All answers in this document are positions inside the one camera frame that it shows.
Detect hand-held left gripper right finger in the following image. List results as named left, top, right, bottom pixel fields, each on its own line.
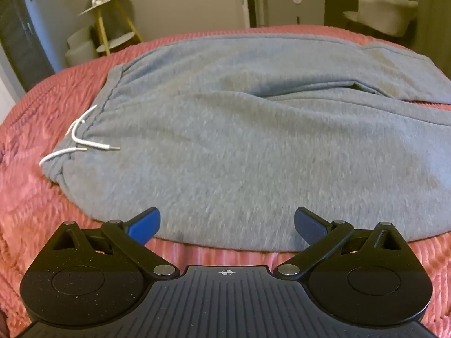
left=273, top=207, right=407, bottom=280

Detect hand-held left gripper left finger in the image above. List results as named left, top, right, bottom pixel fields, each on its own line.
left=49, top=207, right=181, bottom=279

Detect grey sweatpants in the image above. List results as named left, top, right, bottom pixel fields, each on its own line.
left=39, top=36, right=451, bottom=252

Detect pink ribbed blanket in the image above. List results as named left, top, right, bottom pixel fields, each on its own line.
left=0, top=25, right=451, bottom=338

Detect grey round pouf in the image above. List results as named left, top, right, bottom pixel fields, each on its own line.
left=64, top=26, right=106, bottom=67

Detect round side table yellow legs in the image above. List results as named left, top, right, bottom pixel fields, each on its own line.
left=78, top=0, right=143, bottom=55

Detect grey small cabinet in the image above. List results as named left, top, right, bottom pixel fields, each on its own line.
left=262, top=0, right=326, bottom=27

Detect beige shell-shaped chair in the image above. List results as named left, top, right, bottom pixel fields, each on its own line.
left=343, top=0, right=419, bottom=38

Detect dark door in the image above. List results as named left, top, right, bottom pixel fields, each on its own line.
left=0, top=0, right=54, bottom=92

